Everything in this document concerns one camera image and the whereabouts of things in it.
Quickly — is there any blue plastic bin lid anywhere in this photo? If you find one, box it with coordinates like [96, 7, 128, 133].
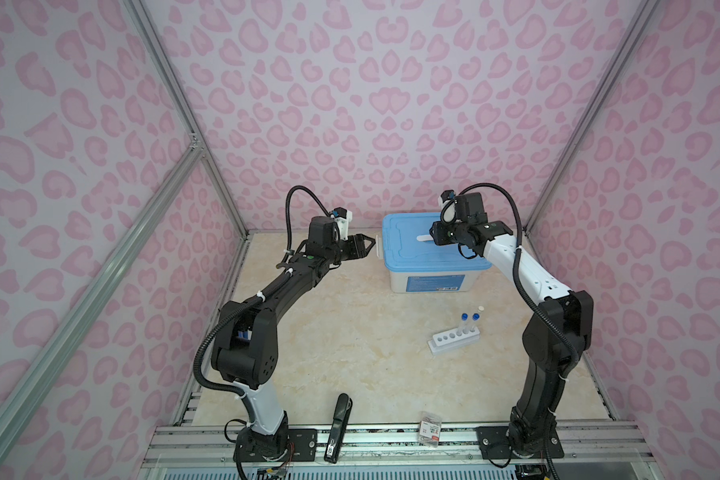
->
[382, 213, 492, 273]

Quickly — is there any white plastic storage bin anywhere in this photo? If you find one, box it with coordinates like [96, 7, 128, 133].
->
[390, 270, 483, 293]

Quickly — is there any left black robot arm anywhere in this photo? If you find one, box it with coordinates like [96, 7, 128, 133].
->
[192, 210, 376, 461]

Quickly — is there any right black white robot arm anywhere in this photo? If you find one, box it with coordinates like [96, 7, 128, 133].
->
[429, 183, 594, 459]

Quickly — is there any white test tube rack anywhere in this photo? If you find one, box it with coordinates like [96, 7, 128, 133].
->
[428, 325, 480, 355]

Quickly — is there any black stapler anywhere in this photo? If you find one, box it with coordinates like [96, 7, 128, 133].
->
[324, 393, 353, 464]

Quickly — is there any clear box red label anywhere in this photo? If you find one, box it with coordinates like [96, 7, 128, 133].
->
[417, 411, 442, 448]

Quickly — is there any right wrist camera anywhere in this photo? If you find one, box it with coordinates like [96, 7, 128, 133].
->
[439, 190, 456, 223]

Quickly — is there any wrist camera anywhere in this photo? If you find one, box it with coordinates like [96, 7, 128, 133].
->
[439, 190, 456, 223]
[330, 207, 353, 241]

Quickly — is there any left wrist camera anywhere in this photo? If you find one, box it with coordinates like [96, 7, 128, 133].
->
[330, 207, 353, 241]

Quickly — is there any blue handled tool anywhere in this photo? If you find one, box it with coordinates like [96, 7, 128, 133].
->
[237, 327, 251, 342]

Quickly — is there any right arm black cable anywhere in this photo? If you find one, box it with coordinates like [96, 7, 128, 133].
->
[455, 182, 580, 480]

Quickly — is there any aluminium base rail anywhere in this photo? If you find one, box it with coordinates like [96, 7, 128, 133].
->
[137, 420, 663, 479]

